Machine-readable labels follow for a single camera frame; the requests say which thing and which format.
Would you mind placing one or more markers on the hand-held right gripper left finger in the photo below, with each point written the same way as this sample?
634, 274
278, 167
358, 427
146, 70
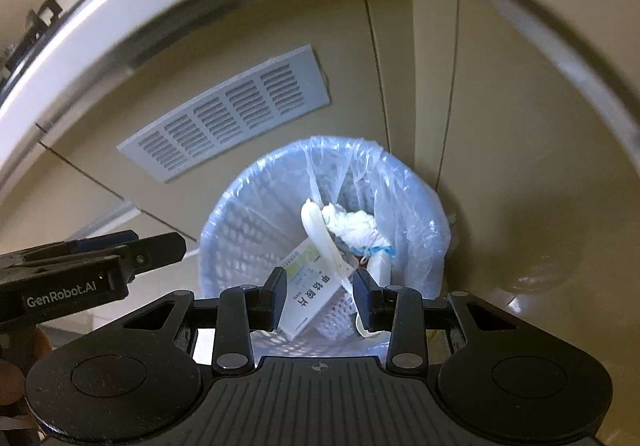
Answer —
275, 298

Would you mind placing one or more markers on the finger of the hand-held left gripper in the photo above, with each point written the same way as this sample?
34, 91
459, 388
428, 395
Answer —
160, 248
100, 241

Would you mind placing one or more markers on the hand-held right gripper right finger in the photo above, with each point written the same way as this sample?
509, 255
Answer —
367, 301

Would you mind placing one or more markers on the white green medicine box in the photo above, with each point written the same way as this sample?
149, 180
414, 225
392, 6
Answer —
307, 291

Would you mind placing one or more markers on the white foam net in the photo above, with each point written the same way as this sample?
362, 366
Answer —
335, 313

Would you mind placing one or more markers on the blue face mask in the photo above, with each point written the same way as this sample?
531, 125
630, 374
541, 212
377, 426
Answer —
385, 252

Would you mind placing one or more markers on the white bin with blue bag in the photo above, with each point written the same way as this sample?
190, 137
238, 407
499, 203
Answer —
250, 206

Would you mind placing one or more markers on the person's left hand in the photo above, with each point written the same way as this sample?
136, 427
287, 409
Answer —
12, 378

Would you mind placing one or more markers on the white paper tube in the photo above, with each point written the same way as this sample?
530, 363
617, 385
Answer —
382, 271

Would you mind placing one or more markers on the crumpled white tissue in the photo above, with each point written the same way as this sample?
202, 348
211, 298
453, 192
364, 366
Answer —
350, 223

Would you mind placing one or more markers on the grey cabinet vent plate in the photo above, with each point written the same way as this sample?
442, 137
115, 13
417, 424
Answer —
225, 116

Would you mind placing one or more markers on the black gas stove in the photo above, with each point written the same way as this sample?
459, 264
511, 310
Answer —
30, 41

